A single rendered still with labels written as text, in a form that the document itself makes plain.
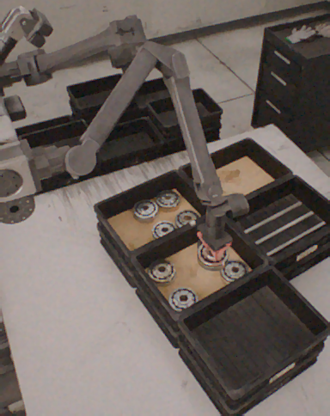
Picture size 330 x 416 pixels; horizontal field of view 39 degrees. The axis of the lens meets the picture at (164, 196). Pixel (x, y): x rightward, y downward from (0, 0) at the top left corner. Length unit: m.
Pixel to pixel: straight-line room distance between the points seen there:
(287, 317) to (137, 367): 0.54
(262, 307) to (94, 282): 0.66
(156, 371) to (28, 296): 0.58
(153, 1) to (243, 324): 3.61
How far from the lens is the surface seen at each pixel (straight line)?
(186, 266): 1.78
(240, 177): 2.13
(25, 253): 2.08
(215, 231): 1.43
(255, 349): 1.63
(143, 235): 1.88
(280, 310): 1.72
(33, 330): 1.85
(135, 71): 1.33
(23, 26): 1.34
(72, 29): 4.57
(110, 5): 4.60
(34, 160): 1.24
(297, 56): 3.01
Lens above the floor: 2.26
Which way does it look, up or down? 45 degrees down
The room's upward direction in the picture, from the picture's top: 1 degrees counter-clockwise
